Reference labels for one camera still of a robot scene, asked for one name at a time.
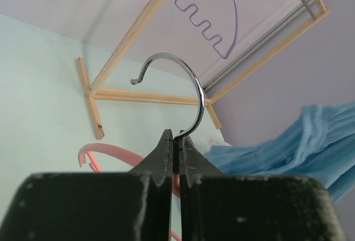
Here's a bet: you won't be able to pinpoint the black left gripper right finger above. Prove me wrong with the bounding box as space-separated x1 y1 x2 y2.
178 137 347 240

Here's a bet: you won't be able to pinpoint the pink plastic hanger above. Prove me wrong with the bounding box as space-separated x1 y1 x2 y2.
77 52 207 241

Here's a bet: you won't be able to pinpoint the light blue shorts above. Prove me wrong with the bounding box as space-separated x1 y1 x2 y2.
204 102 354 202

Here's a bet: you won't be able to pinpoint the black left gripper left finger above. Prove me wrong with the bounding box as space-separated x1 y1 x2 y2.
1 129 173 240

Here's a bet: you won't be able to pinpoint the purple plastic hanger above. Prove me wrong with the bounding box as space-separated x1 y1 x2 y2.
174 0 239 60

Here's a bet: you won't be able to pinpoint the wooden clothes rack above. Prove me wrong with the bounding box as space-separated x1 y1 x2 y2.
75 0 331 141

